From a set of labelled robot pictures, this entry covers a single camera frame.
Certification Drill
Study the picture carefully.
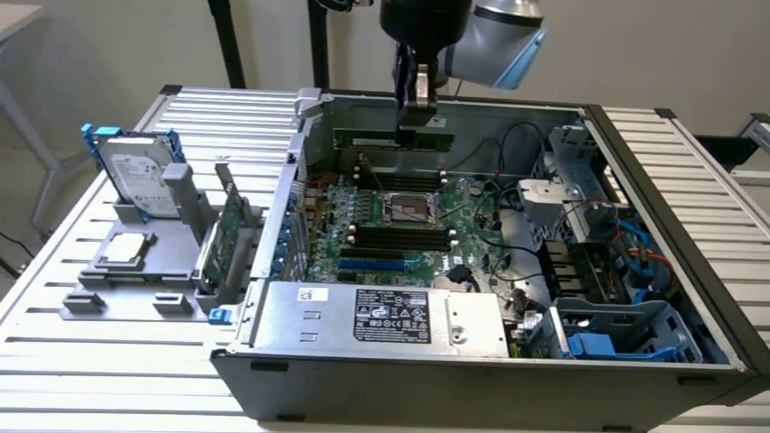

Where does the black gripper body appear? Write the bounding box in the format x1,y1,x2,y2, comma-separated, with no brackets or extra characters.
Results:
377,0,474,60

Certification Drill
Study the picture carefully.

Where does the green RAM stick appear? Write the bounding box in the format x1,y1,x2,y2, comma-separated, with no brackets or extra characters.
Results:
332,127,457,152

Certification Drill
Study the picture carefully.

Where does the long blue expansion slot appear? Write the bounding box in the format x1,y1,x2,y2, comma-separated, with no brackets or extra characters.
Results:
338,258,407,272

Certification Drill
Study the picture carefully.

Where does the black stand pole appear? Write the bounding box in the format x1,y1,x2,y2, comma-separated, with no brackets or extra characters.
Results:
304,0,334,89
206,0,248,89

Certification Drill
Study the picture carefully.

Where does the metal CPU socket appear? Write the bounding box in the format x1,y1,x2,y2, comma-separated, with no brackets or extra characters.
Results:
374,190,446,227

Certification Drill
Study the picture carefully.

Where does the grey plastic fan shroud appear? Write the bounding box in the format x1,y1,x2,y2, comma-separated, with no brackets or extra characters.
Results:
515,179,569,214

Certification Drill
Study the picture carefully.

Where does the green motherboard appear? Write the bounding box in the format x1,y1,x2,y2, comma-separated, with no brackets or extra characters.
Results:
299,172,519,290

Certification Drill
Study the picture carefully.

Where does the metal disk bay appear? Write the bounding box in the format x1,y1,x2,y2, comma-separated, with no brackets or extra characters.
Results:
543,124,634,247

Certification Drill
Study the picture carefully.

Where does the green graphics card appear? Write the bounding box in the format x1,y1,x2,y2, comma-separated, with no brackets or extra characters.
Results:
196,161,254,290

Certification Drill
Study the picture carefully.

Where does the silver hard disk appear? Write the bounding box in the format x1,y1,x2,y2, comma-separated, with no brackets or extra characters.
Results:
95,137,180,217

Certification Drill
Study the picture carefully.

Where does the silver power supply unit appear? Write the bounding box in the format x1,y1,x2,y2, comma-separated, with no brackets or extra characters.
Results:
239,281,519,360

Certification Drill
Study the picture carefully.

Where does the blue disk caddy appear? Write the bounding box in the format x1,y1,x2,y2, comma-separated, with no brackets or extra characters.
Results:
80,124,183,223

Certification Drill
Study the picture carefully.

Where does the grey drive cage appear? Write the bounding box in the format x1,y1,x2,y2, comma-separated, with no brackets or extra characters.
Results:
549,296,706,362

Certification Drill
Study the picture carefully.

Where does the silver CPU chip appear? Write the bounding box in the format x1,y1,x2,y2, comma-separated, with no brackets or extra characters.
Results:
98,233,159,272

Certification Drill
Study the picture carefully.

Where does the blue drive latch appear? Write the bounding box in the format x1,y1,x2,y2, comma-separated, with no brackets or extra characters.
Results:
567,332,619,361

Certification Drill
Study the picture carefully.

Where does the grey parts rack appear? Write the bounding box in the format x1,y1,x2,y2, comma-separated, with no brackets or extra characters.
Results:
58,162,272,322

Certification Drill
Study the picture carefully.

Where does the open black PC case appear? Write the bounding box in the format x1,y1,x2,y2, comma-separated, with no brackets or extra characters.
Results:
210,88,770,421

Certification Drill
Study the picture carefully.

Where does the grey chair leg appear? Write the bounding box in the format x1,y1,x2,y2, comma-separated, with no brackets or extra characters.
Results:
0,79,68,238

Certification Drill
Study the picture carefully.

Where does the white desk top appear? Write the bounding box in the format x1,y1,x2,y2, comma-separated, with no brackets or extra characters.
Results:
0,7,51,47

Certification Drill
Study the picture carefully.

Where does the black looped wire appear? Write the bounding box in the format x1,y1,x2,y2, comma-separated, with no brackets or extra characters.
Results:
495,123,547,178

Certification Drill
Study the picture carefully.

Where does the blue wire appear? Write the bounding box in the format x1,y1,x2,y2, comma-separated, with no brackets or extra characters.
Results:
605,215,666,301

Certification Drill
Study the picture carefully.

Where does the orange wire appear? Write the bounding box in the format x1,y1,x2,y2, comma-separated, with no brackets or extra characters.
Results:
634,250,673,274

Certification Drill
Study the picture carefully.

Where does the aluminium profile rail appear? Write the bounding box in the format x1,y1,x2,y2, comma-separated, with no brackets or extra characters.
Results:
727,114,770,184

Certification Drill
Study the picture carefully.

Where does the black floor cable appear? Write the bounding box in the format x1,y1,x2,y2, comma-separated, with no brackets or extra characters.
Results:
0,231,35,283

